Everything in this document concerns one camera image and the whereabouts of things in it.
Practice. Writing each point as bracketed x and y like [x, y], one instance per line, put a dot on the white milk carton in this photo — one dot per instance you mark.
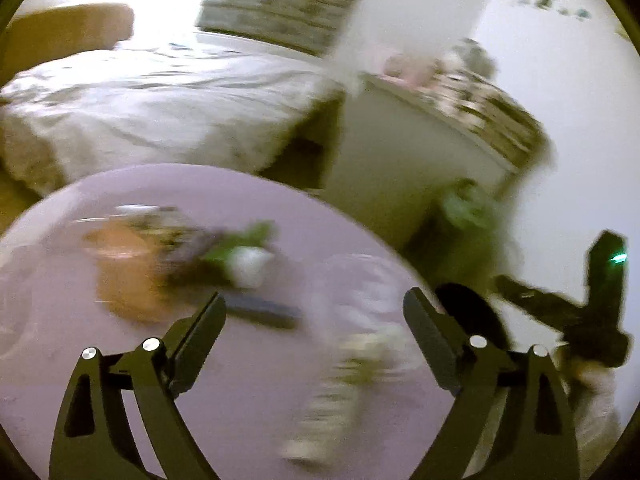
[340, 400]

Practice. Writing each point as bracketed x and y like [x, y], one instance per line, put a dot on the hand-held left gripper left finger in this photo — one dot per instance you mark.
[200, 340]

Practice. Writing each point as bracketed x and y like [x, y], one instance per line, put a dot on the stack of books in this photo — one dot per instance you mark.
[495, 110]

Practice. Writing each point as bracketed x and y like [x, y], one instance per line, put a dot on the tan padded headboard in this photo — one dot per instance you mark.
[55, 35]

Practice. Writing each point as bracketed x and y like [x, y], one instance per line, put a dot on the white dresser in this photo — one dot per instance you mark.
[400, 160]

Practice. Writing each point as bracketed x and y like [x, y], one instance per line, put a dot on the black chair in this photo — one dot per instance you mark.
[470, 305]

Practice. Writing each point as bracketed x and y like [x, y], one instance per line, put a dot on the purple round tablecloth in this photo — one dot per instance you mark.
[75, 335]

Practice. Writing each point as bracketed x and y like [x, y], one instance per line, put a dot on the dark flat box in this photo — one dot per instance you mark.
[265, 312]

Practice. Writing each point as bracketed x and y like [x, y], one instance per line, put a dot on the floral roman blind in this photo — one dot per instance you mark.
[280, 0]

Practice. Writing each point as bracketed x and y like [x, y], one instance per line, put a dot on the plush toys on dresser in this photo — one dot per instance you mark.
[470, 57]

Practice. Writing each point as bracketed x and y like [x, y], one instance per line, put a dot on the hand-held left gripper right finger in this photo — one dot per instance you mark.
[430, 345]

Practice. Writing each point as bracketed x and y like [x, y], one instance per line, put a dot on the bed with white duvet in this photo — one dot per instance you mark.
[150, 105]

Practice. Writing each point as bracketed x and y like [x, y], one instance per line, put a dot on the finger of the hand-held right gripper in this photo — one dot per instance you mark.
[530, 300]

